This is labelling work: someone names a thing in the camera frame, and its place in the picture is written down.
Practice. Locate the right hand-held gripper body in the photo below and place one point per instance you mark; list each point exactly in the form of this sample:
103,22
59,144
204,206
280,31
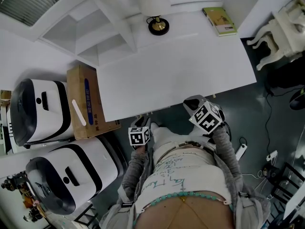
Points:
207,118

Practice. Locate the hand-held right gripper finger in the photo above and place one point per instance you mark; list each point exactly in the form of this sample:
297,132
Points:
190,112
202,99

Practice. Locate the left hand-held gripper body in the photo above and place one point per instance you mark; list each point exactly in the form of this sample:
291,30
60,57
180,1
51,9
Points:
139,136

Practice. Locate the white desk with hutch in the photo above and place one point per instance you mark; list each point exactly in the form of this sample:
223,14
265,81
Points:
171,75

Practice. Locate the person's left forearm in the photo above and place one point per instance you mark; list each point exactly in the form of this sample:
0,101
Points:
137,166

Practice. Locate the person's right forearm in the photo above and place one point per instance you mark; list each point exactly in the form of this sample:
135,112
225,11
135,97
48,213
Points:
225,149

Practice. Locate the person's right leg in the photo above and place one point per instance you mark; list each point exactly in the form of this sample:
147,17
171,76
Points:
197,133

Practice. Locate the person's leg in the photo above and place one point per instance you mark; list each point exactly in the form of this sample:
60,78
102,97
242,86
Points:
197,133
166,137

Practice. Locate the person's left leg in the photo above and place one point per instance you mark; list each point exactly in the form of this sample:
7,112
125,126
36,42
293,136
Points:
166,137

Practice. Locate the white power strip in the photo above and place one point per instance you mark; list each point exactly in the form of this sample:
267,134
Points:
241,151

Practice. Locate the person's torso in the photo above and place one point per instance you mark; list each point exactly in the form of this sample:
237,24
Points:
186,175

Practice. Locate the white and black machine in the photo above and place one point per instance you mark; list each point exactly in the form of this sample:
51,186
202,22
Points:
83,166
47,113

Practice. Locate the brown cardboard box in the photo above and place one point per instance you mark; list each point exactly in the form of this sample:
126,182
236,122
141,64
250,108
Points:
78,92

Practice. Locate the green book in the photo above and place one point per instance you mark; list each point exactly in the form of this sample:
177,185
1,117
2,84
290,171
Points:
220,20

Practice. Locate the black bag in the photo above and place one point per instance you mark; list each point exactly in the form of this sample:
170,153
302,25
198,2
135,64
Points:
286,80

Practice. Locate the cream ornate vanity table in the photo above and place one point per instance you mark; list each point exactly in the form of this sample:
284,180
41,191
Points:
283,32

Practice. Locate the white shade table lamp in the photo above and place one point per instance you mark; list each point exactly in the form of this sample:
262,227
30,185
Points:
153,1

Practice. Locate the black metal frame rack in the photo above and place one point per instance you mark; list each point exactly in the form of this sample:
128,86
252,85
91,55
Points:
286,182

